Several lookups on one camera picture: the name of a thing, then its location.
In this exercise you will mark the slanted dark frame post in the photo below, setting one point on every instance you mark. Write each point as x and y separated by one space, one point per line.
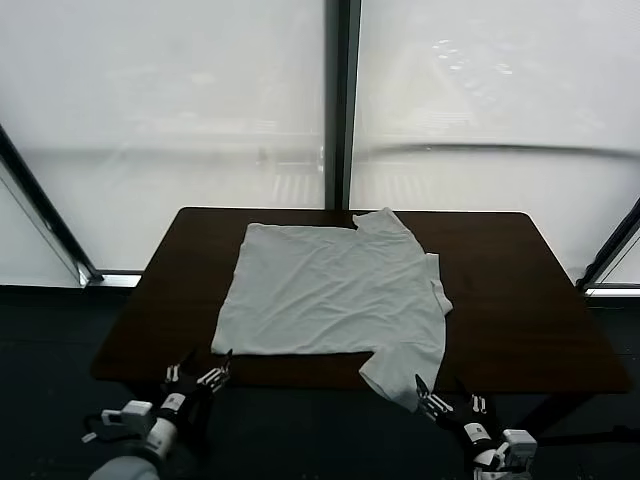
605 252
50 212

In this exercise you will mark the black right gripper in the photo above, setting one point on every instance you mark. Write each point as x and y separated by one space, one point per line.
472 430

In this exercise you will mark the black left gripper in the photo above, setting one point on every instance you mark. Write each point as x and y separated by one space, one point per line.
182 402

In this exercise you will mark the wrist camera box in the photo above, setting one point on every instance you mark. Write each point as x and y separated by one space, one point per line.
132 415
520 445

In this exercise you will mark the dark vertical window mullion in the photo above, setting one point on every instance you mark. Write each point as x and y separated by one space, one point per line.
342 100

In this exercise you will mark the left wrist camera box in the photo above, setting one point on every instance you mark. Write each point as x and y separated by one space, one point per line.
132 415

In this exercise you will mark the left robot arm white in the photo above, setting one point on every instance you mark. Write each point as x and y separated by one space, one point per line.
130 465

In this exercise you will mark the white t-shirt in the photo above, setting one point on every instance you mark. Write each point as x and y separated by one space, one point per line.
325 290

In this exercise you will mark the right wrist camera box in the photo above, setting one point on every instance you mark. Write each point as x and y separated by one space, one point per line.
520 445

